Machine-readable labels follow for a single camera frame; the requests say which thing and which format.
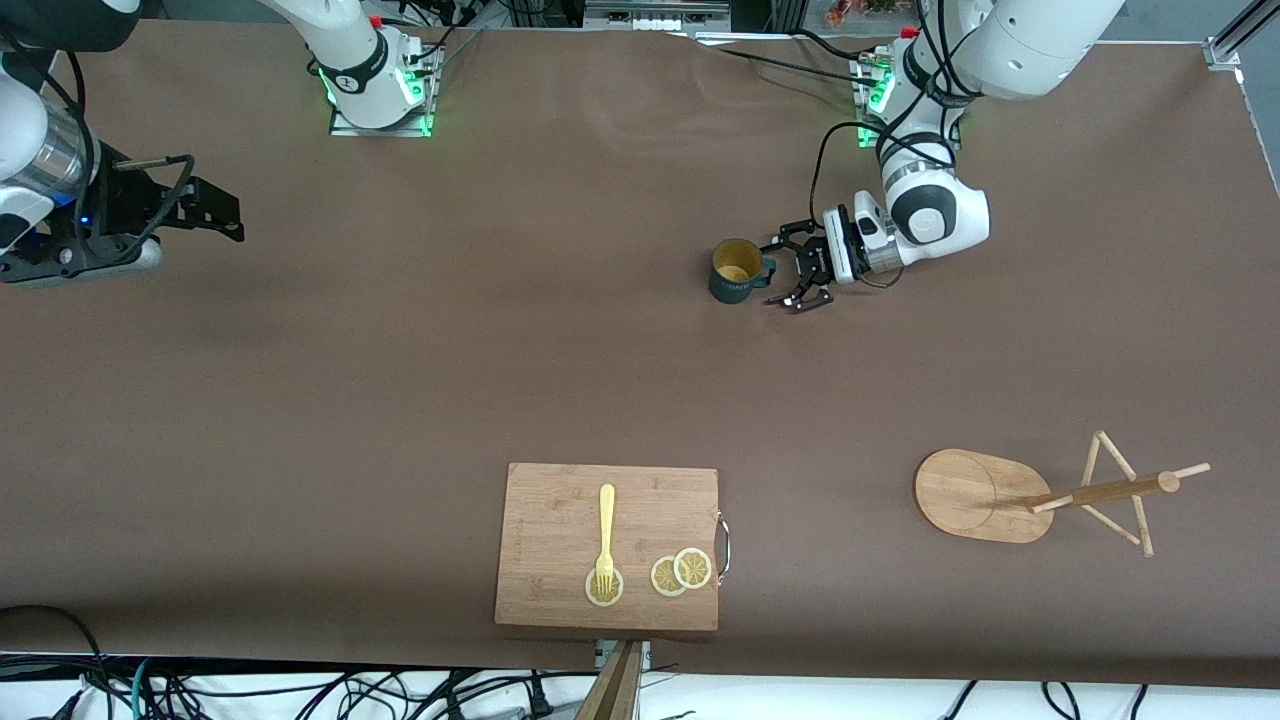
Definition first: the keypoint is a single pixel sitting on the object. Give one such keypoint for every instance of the brown table cover sheet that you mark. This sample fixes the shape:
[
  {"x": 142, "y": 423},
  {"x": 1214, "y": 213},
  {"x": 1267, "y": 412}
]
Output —
[{"x": 640, "y": 380}]

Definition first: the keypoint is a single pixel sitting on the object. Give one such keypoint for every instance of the wooden cup rack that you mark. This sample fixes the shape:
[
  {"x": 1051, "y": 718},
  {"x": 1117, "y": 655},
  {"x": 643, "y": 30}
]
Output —
[{"x": 975, "y": 495}]

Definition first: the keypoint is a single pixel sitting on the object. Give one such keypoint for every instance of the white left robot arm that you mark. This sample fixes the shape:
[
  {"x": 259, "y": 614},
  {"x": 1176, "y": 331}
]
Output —
[{"x": 1040, "y": 40}]

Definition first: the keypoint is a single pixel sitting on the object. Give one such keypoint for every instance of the lemon slice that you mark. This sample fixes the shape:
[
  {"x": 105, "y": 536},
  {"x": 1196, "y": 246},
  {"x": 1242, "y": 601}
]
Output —
[
  {"x": 604, "y": 598},
  {"x": 664, "y": 578},
  {"x": 693, "y": 567}
]

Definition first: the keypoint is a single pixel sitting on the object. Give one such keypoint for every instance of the bamboo cutting board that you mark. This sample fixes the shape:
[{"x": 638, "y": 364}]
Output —
[{"x": 560, "y": 520}]

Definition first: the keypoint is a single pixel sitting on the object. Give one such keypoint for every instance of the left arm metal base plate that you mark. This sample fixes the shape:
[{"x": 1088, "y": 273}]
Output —
[{"x": 868, "y": 100}]

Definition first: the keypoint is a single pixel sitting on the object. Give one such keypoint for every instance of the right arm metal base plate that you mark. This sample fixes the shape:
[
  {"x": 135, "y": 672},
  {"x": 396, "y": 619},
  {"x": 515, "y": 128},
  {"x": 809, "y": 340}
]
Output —
[{"x": 385, "y": 125}]

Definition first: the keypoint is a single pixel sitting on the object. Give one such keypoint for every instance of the aluminium frame profile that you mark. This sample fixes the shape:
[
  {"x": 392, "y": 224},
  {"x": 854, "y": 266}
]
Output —
[{"x": 1235, "y": 40}]

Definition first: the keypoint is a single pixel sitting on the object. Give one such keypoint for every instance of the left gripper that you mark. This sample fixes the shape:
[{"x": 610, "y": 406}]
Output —
[{"x": 831, "y": 259}]

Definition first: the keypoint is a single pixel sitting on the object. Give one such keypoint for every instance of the teal cup yellow inside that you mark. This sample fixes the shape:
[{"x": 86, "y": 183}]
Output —
[{"x": 736, "y": 270}]

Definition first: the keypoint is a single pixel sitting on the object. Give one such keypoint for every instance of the yellow plastic fork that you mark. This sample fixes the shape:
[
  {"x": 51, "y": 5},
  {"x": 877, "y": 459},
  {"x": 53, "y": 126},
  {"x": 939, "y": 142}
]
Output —
[{"x": 606, "y": 530}]

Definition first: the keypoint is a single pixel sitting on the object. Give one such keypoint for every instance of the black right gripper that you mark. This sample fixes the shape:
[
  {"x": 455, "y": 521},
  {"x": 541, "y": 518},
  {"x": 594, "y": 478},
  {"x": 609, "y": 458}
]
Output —
[{"x": 128, "y": 201}]

